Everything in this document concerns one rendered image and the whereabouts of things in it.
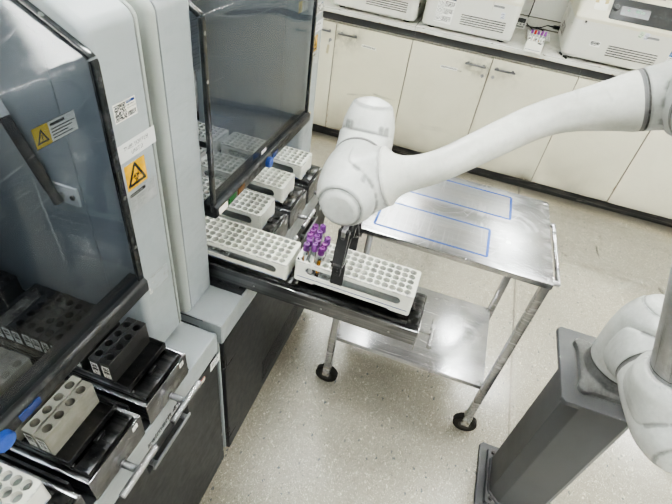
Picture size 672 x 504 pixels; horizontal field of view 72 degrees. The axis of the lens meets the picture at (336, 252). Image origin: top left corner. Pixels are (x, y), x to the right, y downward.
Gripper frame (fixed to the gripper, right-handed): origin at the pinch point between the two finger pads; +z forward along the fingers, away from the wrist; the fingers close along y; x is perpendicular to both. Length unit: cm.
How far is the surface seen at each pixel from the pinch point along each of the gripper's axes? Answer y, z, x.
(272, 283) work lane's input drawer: -6.4, 8.2, 16.0
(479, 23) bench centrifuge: 230, -9, -11
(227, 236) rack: -1.0, 2.6, 31.3
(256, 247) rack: -1.3, 2.9, 22.9
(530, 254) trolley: 36, 7, -48
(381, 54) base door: 229, 20, 44
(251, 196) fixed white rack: 17.8, 2.3, 33.8
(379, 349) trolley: 28, 61, -14
